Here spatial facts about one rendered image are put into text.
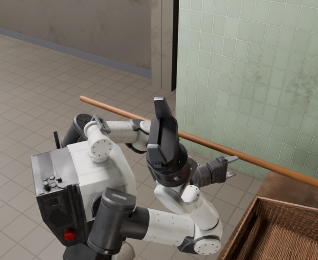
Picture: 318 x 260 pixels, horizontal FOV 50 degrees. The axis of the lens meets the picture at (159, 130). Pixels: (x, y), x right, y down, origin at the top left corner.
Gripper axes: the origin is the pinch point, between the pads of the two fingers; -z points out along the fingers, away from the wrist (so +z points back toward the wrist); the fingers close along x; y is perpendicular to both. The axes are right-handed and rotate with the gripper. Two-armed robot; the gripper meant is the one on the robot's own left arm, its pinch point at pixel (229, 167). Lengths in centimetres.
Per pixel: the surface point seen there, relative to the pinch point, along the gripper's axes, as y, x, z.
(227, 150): -8.3, -1.2, -3.7
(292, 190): -24, 61, -68
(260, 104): -98, 46, -94
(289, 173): 13.0, -1.4, -18.7
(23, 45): -499, 116, 72
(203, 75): -140, 34, -65
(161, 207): -90, 118, -7
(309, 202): -12, 61, -71
